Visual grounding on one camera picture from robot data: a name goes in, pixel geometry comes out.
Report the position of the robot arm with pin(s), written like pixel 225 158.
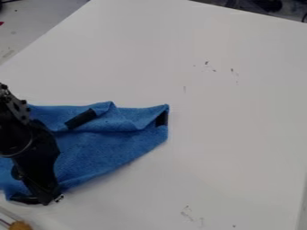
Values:
pixel 12 107

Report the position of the blue cloth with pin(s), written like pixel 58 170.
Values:
pixel 104 140

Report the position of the yellow tool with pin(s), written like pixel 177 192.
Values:
pixel 19 226

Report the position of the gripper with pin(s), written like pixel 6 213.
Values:
pixel 38 155

